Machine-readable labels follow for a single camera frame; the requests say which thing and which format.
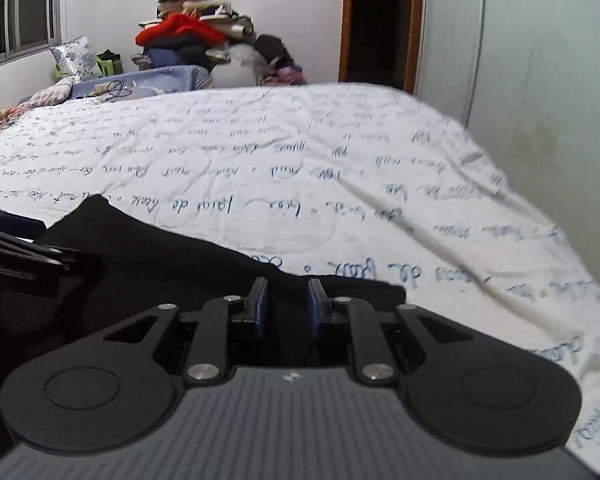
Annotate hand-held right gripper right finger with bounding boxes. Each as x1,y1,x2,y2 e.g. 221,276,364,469
306,277,478,386

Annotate white floral pillow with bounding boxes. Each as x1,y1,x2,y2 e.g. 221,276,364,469
49,34,97,81

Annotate blue blanket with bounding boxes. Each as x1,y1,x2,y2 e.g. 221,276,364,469
70,64,213,101

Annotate frosted glass door with stickers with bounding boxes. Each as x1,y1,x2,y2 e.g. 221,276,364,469
415,0,486,131

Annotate green plastic stool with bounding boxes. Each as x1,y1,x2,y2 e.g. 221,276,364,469
96,50,126,77

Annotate colourful floral cloth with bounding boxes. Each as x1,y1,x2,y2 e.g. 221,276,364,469
0,84,73,136

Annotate plain frosted glass wardrobe door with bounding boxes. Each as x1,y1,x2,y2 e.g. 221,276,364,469
467,0,600,306

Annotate black pants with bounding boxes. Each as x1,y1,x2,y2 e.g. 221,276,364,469
0,194,408,461

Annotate black cable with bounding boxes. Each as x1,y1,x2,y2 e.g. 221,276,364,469
92,80,133,101

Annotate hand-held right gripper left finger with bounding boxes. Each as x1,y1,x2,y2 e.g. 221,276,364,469
100,276,269,386

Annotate pile of clothes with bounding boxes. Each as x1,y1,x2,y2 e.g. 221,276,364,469
132,0,308,88

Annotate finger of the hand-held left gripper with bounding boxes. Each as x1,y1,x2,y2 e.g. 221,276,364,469
0,224,102,298
0,203,49,247

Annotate white script-printed bedsheet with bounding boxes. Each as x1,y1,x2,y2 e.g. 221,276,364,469
0,82,600,476

